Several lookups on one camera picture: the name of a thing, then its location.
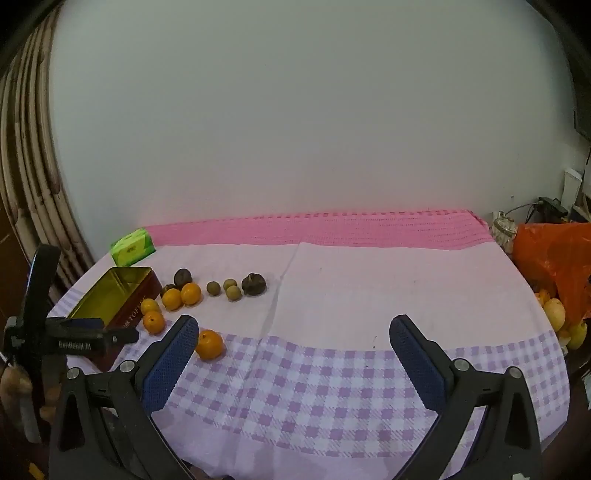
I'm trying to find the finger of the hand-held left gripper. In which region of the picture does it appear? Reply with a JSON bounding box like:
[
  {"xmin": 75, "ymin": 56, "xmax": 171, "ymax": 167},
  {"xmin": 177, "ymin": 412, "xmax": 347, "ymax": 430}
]
[{"xmin": 95, "ymin": 327, "xmax": 139, "ymax": 356}]

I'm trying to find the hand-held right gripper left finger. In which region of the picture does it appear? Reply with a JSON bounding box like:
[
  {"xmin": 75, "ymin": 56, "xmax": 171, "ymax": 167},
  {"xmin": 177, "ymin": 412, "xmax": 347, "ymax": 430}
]
[{"xmin": 48, "ymin": 315, "xmax": 200, "ymax": 480}]

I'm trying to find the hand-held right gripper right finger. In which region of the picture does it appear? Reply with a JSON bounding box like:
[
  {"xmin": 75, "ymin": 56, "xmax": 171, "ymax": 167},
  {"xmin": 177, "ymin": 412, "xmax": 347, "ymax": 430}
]
[{"xmin": 389, "ymin": 315, "xmax": 542, "ymax": 480}]

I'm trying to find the gold metal tin box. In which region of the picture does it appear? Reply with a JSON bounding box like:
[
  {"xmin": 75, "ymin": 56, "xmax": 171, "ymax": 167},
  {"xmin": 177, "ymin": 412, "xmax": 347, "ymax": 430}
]
[{"xmin": 66, "ymin": 266, "xmax": 162, "ymax": 372}]

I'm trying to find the person's left hand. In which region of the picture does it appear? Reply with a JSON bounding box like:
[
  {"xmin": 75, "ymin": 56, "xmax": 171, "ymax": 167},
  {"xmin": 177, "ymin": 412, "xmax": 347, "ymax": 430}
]
[{"xmin": 0, "ymin": 364, "xmax": 33, "ymax": 414}]

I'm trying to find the green tissue pack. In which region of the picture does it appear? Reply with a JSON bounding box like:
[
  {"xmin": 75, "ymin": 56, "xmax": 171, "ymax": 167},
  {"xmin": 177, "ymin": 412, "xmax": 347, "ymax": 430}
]
[{"xmin": 110, "ymin": 228, "xmax": 157, "ymax": 268}]

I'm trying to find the purple checked white tablecloth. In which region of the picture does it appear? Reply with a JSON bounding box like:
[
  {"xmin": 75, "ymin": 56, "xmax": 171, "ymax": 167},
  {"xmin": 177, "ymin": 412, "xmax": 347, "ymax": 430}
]
[{"xmin": 46, "ymin": 242, "xmax": 571, "ymax": 478}]

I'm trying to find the beige patterned curtain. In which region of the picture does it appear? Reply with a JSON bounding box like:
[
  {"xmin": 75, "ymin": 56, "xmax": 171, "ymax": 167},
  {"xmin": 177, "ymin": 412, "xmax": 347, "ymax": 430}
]
[{"xmin": 0, "ymin": 9, "xmax": 95, "ymax": 296}]

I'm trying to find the yellow mango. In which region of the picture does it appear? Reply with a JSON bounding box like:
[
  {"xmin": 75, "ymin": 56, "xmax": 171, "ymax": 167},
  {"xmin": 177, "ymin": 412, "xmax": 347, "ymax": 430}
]
[
  {"xmin": 567, "ymin": 322, "xmax": 588, "ymax": 350},
  {"xmin": 543, "ymin": 298, "xmax": 567, "ymax": 330}
]

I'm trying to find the glass jar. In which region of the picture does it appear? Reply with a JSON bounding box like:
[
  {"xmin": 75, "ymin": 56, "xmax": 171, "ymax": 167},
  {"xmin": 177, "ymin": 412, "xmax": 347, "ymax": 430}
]
[{"xmin": 492, "ymin": 211, "xmax": 518, "ymax": 254}]

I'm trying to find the pink foam mat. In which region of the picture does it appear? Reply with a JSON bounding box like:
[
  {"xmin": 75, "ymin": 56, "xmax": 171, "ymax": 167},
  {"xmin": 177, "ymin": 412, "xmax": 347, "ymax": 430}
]
[{"xmin": 139, "ymin": 210, "xmax": 495, "ymax": 251}]

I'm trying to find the orange plastic bag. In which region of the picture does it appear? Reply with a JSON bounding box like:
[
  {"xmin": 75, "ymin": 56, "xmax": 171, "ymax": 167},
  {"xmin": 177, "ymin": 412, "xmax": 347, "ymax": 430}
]
[{"xmin": 512, "ymin": 223, "xmax": 591, "ymax": 324}]

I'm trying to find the black power strip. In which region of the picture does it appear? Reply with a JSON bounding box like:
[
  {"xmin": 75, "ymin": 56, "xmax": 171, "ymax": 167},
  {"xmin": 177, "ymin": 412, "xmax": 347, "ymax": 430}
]
[{"xmin": 538, "ymin": 198, "xmax": 568, "ymax": 217}]

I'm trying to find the white box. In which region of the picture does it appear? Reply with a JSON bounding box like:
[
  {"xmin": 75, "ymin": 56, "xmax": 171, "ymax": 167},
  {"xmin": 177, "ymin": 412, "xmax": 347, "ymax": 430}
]
[{"xmin": 562, "ymin": 170, "xmax": 583, "ymax": 206}]

